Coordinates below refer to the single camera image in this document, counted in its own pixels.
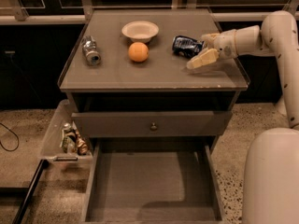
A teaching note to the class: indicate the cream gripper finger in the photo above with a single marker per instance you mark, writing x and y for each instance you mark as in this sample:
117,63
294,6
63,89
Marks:
205,57
208,39

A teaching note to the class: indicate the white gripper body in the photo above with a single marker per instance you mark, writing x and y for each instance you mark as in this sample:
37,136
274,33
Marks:
225,44

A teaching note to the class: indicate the blue pepsi can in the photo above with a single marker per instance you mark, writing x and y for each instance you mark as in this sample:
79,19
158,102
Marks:
186,46

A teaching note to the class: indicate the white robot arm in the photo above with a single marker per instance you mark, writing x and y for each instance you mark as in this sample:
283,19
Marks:
271,176

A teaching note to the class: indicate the grey wooden drawer cabinet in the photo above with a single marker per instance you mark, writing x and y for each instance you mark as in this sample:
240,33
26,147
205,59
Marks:
159,84

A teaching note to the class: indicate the closed grey upper drawer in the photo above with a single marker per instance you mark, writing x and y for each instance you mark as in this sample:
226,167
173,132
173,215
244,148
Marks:
137,124

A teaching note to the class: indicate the round brass drawer knob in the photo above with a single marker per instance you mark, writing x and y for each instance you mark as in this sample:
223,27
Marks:
153,127

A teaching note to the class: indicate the crushed silver can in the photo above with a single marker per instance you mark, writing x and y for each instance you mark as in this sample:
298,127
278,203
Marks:
90,51

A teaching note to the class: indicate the open grey lower drawer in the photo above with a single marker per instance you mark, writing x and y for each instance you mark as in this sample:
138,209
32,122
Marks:
152,183

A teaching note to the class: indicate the white paper bowl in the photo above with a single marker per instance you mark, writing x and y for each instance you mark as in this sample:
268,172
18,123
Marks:
140,31

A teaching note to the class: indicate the orange fruit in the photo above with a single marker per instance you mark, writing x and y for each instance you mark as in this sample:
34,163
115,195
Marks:
138,52

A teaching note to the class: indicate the brown snack packet in bin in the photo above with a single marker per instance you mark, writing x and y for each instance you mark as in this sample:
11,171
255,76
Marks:
82,146

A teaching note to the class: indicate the green snack packet in bin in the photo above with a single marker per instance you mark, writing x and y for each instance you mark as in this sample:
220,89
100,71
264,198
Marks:
69,139

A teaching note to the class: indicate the clear plastic storage bin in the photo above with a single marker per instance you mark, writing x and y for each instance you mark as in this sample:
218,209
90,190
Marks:
51,144

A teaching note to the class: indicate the metal window rail frame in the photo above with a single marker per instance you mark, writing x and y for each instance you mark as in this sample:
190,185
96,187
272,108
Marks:
76,11

